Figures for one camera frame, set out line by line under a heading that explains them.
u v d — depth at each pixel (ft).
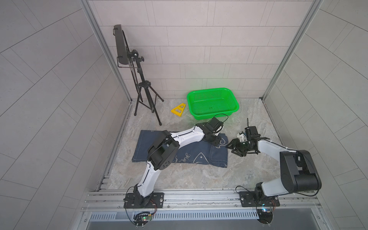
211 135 2.42
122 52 1.96
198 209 2.28
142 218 2.11
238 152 2.62
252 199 2.32
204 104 3.69
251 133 2.38
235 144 2.59
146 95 3.06
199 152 2.84
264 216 2.20
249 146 2.27
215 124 2.34
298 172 1.43
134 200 2.07
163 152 1.66
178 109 3.56
